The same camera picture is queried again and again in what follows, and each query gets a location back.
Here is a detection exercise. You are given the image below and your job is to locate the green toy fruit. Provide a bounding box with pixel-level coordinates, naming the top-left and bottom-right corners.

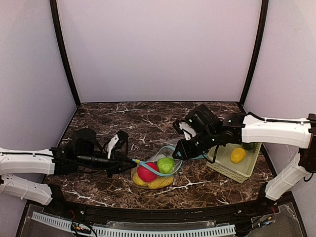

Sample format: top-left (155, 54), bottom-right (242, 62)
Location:
top-left (157, 158), bottom-right (175, 174)

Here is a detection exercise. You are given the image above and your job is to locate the red toy fruit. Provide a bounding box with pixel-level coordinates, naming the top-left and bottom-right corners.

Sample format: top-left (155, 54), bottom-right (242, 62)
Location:
top-left (137, 162), bottom-right (159, 182)

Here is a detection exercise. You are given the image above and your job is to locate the clear zip bag blue zipper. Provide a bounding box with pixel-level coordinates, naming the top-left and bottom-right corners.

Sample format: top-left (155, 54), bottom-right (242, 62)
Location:
top-left (131, 146), bottom-right (183, 190)

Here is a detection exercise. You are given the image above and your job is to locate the yellow toy pear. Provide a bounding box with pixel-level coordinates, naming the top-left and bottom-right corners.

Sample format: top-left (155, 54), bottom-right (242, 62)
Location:
top-left (147, 176), bottom-right (174, 189)

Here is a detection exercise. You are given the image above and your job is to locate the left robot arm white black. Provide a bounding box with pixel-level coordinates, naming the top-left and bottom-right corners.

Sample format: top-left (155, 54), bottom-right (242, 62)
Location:
top-left (0, 128), bottom-right (137, 205)

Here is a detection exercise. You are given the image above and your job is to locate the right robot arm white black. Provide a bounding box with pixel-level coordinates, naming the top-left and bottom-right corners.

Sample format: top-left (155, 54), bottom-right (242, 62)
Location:
top-left (172, 105), bottom-right (316, 201)

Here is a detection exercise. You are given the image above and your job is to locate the yellow toy lemon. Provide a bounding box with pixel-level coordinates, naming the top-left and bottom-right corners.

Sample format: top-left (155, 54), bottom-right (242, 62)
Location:
top-left (230, 148), bottom-right (246, 163)

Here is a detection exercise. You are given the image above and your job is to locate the pale green plastic basket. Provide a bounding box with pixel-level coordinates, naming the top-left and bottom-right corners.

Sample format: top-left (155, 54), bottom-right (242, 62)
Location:
top-left (206, 143), bottom-right (262, 184)

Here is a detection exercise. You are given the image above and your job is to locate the white slotted cable duct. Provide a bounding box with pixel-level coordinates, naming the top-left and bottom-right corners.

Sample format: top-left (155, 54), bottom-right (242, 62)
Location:
top-left (31, 211), bottom-right (236, 237)

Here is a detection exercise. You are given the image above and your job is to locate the black front table rail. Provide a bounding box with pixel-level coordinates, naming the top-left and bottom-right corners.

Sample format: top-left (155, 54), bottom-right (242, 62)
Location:
top-left (43, 200), bottom-right (272, 224)

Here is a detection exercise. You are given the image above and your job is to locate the right black frame post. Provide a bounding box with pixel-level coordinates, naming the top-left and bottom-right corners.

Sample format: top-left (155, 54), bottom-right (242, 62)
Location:
top-left (239, 0), bottom-right (269, 107)

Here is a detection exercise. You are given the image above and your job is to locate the black frame post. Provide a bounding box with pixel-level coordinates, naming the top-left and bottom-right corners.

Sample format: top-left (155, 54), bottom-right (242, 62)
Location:
top-left (49, 0), bottom-right (81, 108)
top-left (239, 0), bottom-right (269, 107)

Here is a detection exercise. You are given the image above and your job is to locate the left black frame post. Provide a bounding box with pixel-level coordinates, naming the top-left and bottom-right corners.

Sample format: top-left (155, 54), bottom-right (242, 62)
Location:
top-left (49, 0), bottom-right (81, 108)

